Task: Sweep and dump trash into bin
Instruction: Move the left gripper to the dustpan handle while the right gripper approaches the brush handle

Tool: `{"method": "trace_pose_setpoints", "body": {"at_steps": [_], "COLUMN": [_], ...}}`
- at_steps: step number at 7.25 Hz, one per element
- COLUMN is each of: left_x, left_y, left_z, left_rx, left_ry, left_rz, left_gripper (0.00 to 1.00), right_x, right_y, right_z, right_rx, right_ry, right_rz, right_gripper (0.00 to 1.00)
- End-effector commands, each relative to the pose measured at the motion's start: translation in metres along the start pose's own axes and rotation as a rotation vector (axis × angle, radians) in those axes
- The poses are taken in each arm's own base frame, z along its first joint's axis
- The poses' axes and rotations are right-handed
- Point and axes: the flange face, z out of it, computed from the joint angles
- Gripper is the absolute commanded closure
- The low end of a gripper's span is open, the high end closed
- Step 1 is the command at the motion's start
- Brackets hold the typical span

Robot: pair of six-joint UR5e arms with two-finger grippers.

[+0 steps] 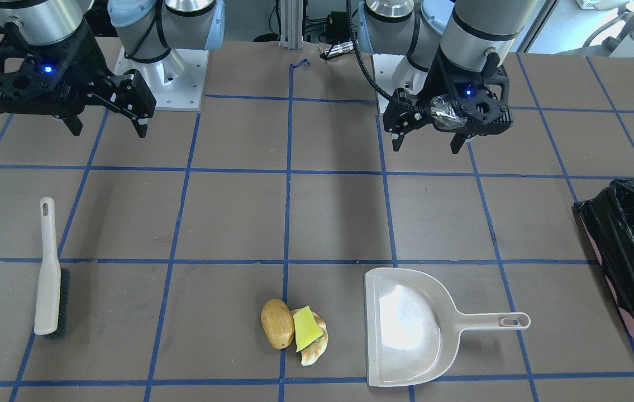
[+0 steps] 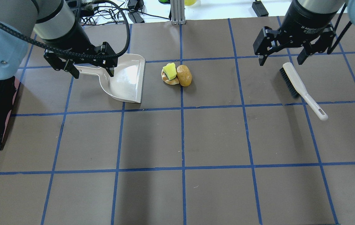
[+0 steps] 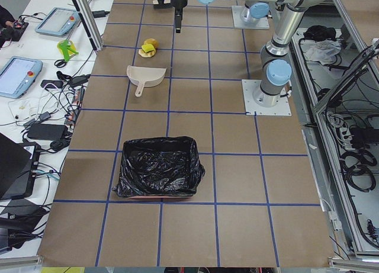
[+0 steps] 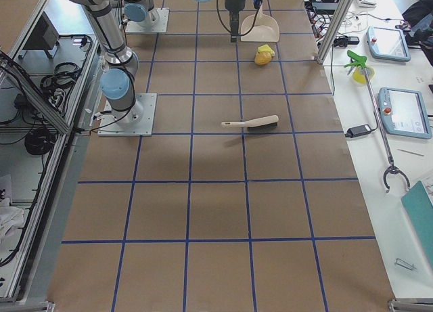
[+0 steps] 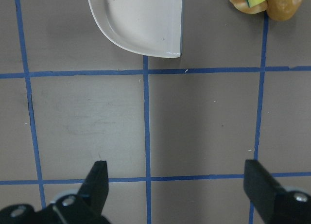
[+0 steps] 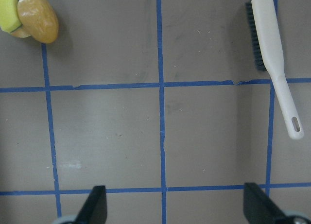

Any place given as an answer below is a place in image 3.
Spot brown bread roll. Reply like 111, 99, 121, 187
143, 38, 159, 49

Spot beige plastic dustpan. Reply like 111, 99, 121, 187
126, 65, 166, 97

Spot beige hand brush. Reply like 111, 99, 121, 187
153, 0, 172, 9

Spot black trash bag bin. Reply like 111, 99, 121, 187
113, 136, 205, 198

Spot blue teach pendant far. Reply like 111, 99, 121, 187
35, 7, 80, 36

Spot blue teach pendant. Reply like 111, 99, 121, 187
35, 7, 80, 36
1, 56, 43, 99

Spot black scissors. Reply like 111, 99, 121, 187
54, 59, 67, 68

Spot black cloth pile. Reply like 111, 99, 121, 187
303, 25, 336, 41

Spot white cloth pile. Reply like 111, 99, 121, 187
304, 40, 342, 65

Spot black power adapter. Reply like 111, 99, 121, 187
27, 124, 68, 140

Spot blue teach pendant near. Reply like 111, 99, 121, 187
1, 56, 43, 99

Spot black laptop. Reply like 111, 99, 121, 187
1, 134, 41, 200

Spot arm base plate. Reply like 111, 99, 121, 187
242, 79, 291, 117
232, 3, 269, 30

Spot aluminium frame post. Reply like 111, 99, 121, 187
71, 0, 104, 52

